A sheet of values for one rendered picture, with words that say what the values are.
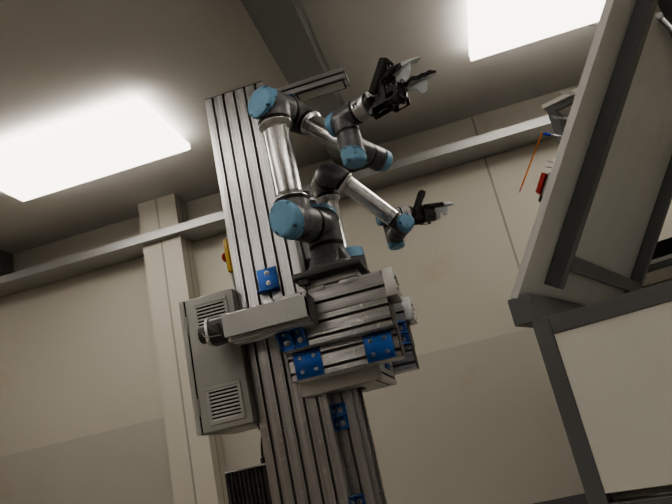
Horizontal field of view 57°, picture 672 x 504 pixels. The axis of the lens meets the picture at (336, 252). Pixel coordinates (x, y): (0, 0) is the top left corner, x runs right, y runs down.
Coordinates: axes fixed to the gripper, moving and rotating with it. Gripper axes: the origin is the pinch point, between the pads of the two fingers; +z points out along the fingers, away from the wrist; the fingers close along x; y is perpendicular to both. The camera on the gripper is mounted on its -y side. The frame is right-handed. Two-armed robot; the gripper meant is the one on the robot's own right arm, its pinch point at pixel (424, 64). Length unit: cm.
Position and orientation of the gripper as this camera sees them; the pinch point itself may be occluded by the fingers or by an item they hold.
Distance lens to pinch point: 184.2
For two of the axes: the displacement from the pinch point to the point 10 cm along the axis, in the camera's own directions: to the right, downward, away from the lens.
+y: 1.2, 9.1, -4.0
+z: 7.6, -3.5, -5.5
